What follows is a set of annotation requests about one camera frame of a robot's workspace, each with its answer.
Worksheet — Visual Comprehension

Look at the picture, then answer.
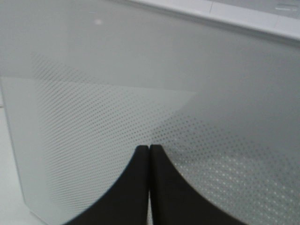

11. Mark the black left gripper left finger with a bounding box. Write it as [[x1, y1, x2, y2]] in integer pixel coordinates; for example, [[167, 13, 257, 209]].
[[72, 145, 150, 225]]

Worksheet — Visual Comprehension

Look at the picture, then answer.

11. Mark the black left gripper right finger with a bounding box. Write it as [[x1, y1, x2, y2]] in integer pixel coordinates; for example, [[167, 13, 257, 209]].
[[150, 145, 231, 225]]

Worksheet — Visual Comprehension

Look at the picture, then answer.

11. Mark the white microwave door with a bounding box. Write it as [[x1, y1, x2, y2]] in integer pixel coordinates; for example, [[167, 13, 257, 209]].
[[0, 0, 300, 225]]

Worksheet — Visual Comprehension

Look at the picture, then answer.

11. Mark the white microwave oven body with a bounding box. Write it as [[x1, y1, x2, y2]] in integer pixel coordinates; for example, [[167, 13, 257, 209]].
[[140, 0, 300, 40]]

